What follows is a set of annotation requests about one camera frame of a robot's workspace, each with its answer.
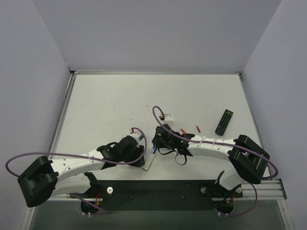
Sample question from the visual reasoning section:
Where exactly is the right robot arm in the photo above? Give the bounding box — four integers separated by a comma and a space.
152, 124, 270, 191

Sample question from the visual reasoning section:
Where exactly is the white remote control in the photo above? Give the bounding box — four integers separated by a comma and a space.
142, 152, 156, 172

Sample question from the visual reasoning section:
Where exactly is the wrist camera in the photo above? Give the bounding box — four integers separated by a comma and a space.
161, 114, 175, 127
130, 131, 144, 144

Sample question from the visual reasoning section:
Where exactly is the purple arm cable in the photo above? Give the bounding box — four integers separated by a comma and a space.
152, 105, 279, 218
5, 126, 147, 214

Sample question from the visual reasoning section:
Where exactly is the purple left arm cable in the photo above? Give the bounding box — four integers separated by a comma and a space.
5, 126, 147, 214

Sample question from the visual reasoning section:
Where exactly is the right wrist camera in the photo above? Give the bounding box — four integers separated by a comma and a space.
161, 114, 175, 127

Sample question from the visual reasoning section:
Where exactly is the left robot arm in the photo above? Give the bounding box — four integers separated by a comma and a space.
17, 132, 146, 207

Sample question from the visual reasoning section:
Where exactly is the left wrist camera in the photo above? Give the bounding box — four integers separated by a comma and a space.
130, 131, 144, 144

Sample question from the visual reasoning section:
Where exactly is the black tv remote control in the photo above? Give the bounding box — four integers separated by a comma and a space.
215, 109, 233, 136

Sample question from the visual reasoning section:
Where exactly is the blue AAA battery pair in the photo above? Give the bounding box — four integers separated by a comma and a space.
151, 147, 158, 154

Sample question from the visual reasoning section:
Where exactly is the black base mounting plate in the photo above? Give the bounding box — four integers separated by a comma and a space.
80, 180, 243, 211

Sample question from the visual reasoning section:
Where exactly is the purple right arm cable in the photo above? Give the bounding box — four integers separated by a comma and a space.
152, 105, 279, 218

